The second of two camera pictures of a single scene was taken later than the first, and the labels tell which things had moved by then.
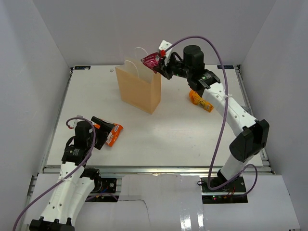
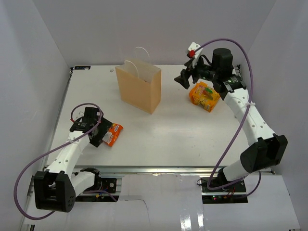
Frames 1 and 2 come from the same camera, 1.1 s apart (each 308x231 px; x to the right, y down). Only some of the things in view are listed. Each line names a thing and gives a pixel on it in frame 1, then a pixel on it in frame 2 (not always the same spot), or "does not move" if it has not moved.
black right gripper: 162,68 -> 185,75
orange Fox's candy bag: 114,134 does not move
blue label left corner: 82,67 does not move
